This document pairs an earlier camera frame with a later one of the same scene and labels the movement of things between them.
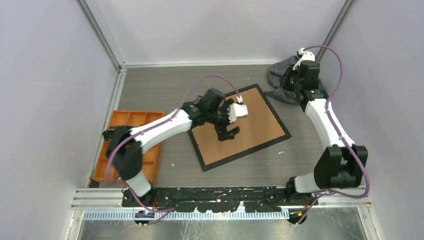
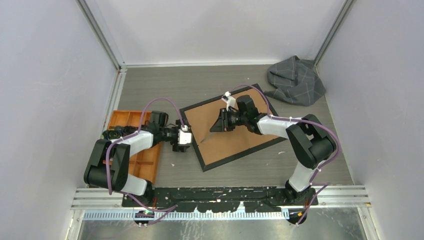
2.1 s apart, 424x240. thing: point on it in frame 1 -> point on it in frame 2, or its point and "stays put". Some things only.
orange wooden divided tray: (105, 169) stays put
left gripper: (222, 132) -> (176, 147)
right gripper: (288, 73) -> (222, 124)
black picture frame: (260, 128) stays put
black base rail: (220, 201) stays put
